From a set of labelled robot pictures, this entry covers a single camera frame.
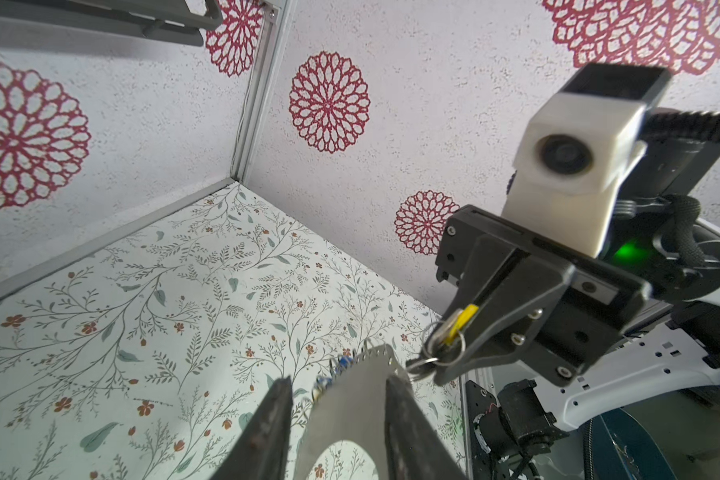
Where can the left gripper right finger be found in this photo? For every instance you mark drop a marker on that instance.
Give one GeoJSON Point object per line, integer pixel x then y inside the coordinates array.
{"type": "Point", "coordinates": [413, 449]}

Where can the yellow key tag windowed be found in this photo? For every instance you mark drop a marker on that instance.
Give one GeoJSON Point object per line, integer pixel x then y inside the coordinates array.
{"type": "Point", "coordinates": [458, 321]}

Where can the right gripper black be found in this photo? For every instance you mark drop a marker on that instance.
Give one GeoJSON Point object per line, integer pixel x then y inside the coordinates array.
{"type": "Point", "coordinates": [539, 303]}

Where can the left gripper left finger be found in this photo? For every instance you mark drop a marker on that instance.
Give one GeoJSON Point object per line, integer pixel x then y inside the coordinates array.
{"type": "Point", "coordinates": [261, 452]}

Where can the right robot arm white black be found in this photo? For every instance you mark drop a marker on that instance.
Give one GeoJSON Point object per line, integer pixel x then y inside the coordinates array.
{"type": "Point", "coordinates": [672, 343]}

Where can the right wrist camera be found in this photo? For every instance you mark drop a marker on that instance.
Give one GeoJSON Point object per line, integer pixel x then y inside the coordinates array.
{"type": "Point", "coordinates": [578, 150]}

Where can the grey slotted wall shelf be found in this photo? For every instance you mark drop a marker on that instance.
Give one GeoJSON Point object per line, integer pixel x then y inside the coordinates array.
{"type": "Point", "coordinates": [166, 21]}

